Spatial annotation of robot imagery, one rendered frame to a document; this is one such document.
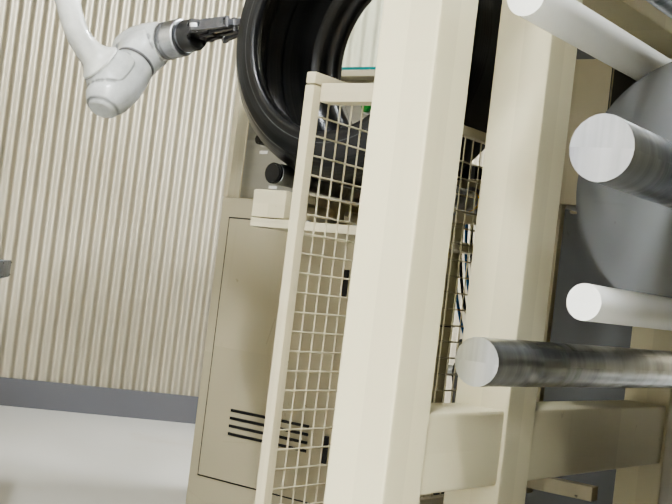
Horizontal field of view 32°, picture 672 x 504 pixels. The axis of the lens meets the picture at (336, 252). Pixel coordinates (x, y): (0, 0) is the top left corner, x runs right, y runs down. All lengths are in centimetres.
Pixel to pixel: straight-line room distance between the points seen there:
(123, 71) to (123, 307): 264
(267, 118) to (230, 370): 111
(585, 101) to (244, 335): 133
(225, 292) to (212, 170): 198
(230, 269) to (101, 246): 195
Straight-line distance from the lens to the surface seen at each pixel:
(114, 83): 277
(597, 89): 247
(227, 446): 341
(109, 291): 532
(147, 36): 287
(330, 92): 181
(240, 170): 350
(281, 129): 244
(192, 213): 534
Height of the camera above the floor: 68
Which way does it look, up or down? 2 degrees up
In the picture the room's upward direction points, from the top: 7 degrees clockwise
